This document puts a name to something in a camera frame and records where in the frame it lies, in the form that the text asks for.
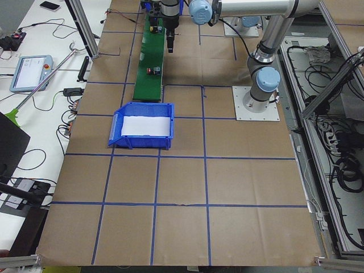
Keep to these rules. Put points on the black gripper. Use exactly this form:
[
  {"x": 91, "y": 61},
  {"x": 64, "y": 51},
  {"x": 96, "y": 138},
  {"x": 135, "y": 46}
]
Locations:
[{"x": 170, "y": 23}]

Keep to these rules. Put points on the red mushroom push button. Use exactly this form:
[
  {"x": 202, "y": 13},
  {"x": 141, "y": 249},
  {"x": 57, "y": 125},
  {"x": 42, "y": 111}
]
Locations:
[{"x": 153, "y": 71}]

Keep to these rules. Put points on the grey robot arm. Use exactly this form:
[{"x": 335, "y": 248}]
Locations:
[
  {"x": 169, "y": 12},
  {"x": 282, "y": 13}
]

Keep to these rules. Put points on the right blue plastic bin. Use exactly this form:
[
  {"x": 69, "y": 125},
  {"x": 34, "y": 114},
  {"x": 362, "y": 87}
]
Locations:
[{"x": 146, "y": 4}]

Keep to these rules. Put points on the blue plastic bin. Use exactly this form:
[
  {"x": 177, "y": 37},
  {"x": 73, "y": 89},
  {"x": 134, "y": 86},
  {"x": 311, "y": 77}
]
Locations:
[
  {"x": 142, "y": 109},
  {"x": 146, "y": 4}
]

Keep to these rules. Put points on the green conveyor belt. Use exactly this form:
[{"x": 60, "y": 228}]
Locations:
[{"x": 149, "y": 87}]

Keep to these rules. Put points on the left blue plastic bin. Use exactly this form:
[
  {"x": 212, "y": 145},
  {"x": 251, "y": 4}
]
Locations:
[{"x": 142, "y": 109}]

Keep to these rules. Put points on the white foam pad left bin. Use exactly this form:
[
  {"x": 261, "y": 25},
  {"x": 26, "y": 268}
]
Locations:
[{"x": 143, "y": 125}]

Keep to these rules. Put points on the black smartphone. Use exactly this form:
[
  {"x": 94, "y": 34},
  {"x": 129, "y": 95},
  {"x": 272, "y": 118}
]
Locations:
[{"x": 49, "y": 6}]

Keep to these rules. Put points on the teach pendant tablet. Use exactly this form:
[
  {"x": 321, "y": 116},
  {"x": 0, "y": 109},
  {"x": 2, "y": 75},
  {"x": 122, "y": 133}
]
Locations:
[{"x": 30, "y": 71}]

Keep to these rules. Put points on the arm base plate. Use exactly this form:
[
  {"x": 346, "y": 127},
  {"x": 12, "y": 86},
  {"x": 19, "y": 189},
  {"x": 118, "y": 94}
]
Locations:
[
  {"x": 246, "y": 25},
  {"x": 248, "y": 109}
]

